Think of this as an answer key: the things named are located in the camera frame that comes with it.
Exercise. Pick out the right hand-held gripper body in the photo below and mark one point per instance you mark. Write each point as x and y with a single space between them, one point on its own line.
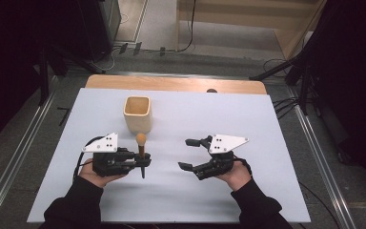
224 144

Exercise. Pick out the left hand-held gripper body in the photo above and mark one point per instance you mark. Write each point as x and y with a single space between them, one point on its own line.
106 160

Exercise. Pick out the makeup brush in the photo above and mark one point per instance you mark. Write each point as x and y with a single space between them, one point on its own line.
141 140

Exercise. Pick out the person's left hand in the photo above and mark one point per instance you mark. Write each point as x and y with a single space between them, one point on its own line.
92 176

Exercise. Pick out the person's right hand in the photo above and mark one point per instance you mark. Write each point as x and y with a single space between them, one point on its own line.
238 176

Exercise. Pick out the white table mat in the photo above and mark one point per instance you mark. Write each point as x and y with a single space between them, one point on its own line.
171 197

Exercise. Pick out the square wooden cup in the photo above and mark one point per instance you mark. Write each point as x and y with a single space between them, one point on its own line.
138 119

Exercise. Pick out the wooden table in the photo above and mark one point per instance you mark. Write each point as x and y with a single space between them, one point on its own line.
171 83

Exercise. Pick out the black metal stand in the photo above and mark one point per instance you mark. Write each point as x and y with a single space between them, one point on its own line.
44 76
303 86

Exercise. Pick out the black plug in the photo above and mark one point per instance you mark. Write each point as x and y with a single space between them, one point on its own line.
123 48
137 48

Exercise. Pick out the light wooden furniture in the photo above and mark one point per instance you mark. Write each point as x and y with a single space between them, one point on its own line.
251 19

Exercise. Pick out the black cabinet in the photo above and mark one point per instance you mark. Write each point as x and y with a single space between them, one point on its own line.
98 28

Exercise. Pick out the dark curtain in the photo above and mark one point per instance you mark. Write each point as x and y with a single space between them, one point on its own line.
9 63
352 79

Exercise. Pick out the metal floor rail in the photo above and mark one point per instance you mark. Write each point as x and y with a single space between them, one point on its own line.
19 146
324 159

